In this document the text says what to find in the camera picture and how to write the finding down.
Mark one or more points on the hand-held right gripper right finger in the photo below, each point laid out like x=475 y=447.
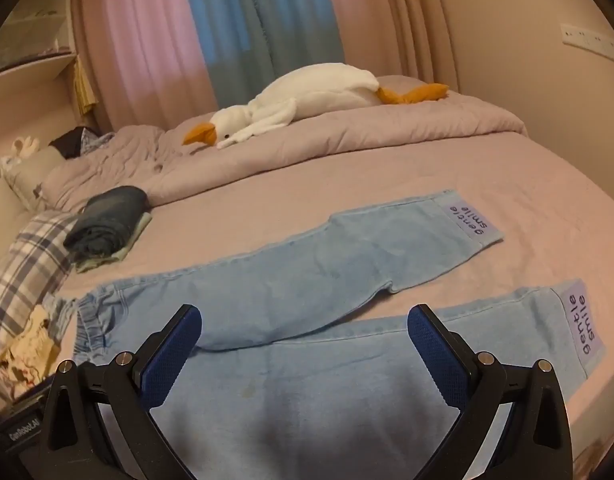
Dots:
x=437 y=357

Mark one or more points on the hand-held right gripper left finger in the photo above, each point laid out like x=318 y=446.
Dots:
x=171 y=357

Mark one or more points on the light blue denim pants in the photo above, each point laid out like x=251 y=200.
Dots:
x=307 y=280

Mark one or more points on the printed beige cloth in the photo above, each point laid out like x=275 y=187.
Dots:
x=27 y=347

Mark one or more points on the folded light green cloth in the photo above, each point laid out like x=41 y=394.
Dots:
x=137 y=232

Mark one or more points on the folded dark denim jeans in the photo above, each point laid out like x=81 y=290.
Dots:
x=107 y=220

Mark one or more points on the plaid pillow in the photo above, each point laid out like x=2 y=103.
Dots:
x=32 y=265

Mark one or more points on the pink bed sheet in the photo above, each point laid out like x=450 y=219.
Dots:
x=287 y=195

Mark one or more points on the beige pillow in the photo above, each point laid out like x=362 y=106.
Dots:
x=29 y=180

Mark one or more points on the dark clothes heap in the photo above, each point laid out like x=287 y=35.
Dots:
x=79 y=141

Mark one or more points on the pinkish grey duvet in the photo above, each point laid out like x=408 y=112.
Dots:
x=297 y=135

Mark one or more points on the small white plush toy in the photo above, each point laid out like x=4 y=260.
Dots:
x=17 y=152

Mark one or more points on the yellow hanging cloth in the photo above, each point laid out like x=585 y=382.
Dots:
x=84 y=87

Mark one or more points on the white goose plush toy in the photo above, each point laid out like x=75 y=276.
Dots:
x=307 y=95

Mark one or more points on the pink curtain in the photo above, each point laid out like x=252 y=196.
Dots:
x=137 y=45

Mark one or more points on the blue curtain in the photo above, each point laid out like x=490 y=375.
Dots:
x=267 y=20

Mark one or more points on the white wall shelf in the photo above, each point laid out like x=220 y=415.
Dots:
x=27 y=45

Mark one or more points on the white wall socket panel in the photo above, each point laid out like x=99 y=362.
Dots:
x=589 y=40

